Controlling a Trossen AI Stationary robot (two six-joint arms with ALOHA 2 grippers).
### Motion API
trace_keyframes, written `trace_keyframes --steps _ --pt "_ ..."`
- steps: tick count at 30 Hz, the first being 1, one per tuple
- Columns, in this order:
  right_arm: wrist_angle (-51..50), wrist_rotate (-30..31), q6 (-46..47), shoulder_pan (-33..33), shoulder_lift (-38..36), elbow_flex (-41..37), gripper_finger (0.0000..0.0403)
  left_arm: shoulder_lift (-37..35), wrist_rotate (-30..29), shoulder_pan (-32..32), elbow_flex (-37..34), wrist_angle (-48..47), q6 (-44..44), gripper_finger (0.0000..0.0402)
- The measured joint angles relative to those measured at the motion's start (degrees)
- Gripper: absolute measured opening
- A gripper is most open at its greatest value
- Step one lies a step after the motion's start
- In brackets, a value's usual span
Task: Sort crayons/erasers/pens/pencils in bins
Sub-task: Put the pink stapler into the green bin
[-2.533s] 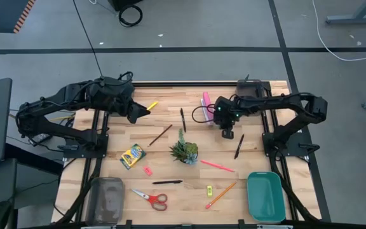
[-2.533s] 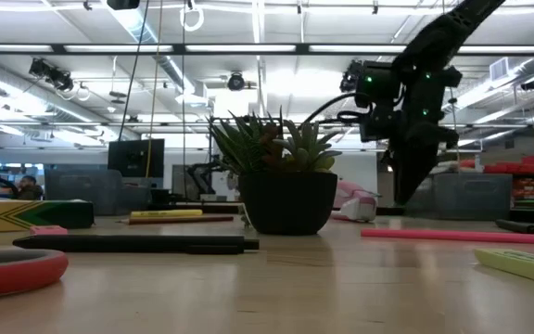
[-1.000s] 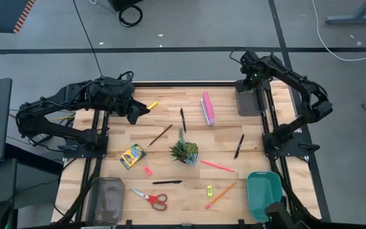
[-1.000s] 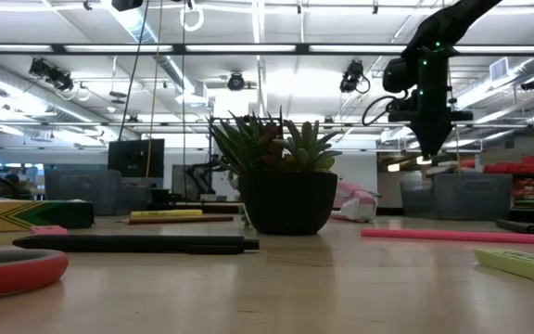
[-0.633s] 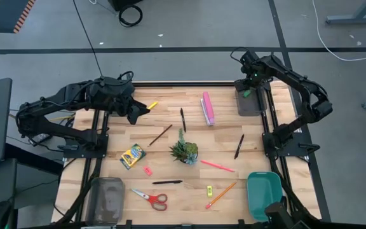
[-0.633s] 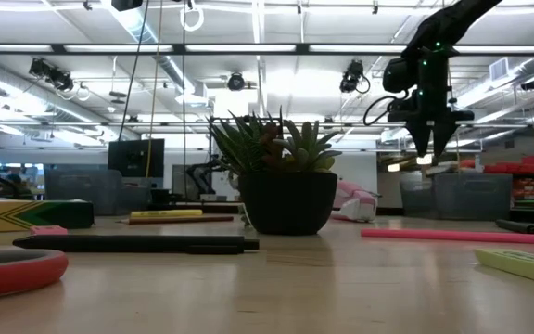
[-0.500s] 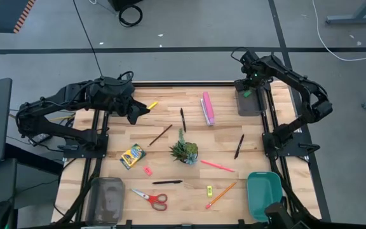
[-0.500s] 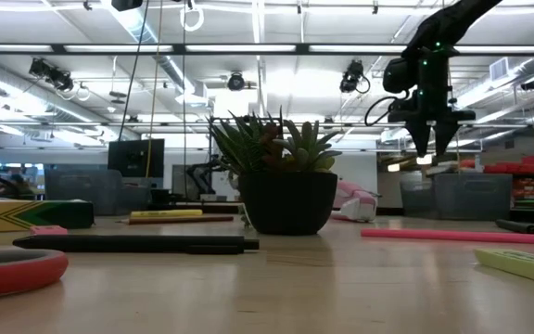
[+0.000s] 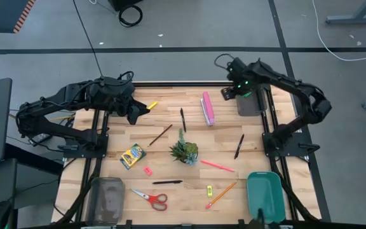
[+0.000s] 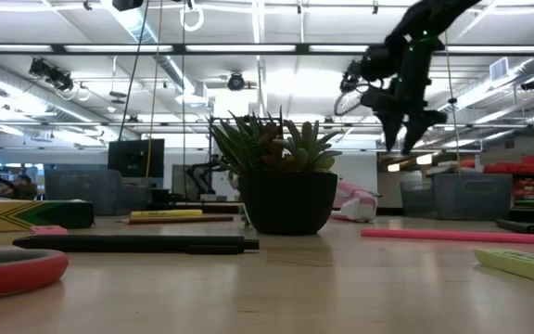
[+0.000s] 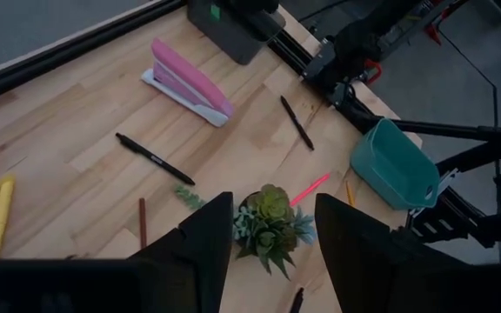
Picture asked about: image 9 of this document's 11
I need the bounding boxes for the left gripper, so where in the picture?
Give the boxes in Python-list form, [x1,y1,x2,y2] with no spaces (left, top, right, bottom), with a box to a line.
[114,92,151,125]

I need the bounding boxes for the brown pencil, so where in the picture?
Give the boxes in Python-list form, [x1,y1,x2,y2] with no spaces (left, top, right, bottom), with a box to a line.
[147,123,173,148]

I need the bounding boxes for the black pen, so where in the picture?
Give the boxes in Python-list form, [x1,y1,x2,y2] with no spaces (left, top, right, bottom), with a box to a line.
[152,179,184,185]
[233,134,245,160]
[179,108,187,134]

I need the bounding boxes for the yellow crayon box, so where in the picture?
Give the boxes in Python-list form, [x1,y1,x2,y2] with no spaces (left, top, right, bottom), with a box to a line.
[119,143,147,170]

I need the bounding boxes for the red-handled scissors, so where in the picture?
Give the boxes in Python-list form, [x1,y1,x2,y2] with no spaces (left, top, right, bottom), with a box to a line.
[130,188,168,212]

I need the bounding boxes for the pink pencil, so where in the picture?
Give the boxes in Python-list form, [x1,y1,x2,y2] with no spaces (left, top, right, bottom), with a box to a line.
[200,160,236,173]

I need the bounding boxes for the orange pencil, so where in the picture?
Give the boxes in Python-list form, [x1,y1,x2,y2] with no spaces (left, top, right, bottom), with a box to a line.
[205,181,238,210]

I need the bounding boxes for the grey translucent bin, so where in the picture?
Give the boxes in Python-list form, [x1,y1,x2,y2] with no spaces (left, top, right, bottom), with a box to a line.
[235,91,264,117]
[85,177,126,226]

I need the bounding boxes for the potted succulent plant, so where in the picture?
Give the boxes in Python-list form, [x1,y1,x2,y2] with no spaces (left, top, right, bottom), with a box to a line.
[169,128,200,166]

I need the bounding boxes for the black power adapter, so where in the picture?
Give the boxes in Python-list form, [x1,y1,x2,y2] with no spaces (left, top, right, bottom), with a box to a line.
[29,132,52,146]

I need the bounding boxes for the black equipment case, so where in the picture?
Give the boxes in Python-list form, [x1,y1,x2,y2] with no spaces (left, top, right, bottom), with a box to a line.
[108,0,144,12]

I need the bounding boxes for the teal plastic bin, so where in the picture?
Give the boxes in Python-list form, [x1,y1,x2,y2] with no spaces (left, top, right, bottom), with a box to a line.
[246,170,287,224]

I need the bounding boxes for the hazard striped floor mat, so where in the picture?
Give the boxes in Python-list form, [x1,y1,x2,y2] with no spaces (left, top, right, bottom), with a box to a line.
[0,0,37,34]

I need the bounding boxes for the black computer mouse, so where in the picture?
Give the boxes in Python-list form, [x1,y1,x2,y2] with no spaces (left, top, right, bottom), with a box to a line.
[0,199,15,229]

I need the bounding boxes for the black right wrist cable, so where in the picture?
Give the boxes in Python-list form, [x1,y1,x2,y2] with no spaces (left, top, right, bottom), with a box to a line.
[213,53,234,71]

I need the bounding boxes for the black aluminium table frame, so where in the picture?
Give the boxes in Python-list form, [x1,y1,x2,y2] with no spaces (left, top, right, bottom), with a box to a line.
[54,80,322,229]

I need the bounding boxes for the yellow cable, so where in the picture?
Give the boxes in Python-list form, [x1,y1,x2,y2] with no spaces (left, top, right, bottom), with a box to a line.
[48,114,76,122]

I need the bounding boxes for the thin black hanging cable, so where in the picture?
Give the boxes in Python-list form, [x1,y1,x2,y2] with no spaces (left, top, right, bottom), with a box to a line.
[72,0,104,78]

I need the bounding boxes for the coiled black cable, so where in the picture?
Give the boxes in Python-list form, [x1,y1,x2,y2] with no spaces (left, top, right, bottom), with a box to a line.
[118,4,144,28]

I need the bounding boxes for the white floor cable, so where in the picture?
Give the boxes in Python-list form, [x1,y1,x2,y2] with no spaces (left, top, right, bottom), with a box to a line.
[311,0,366,62]

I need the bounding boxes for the black cable bundle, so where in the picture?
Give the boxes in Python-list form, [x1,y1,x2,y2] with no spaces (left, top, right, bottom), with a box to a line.
[54,157,103,225]
[270,157,320,222]

